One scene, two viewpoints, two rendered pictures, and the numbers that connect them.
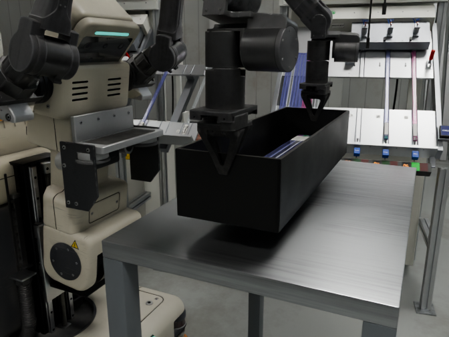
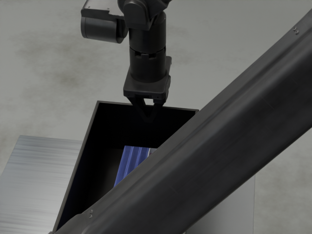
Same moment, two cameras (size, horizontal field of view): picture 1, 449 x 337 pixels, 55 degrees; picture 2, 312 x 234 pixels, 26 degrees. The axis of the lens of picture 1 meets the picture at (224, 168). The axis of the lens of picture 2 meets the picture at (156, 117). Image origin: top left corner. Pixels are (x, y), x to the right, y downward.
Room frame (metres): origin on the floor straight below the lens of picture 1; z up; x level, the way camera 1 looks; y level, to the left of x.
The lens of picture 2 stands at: (1.47, -0.25, 1.64)
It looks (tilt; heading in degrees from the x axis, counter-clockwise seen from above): 39 degrees down; 163
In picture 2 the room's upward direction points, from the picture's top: straight up
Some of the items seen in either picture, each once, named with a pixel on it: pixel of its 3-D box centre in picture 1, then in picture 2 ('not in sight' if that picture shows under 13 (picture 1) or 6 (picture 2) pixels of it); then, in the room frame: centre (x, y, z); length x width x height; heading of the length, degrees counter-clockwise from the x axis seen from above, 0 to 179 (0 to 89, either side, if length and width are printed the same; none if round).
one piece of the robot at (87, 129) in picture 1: (111, 153); not in sight; (1.07, 0.29, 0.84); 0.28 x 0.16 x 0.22; 155
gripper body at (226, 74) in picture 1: (225, 94); (147, 62); (0.62, 0.00, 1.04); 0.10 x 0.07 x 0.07; 155
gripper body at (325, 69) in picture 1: (317, 75); not in sight; (1.13, -0.24, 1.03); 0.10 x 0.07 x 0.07; 155
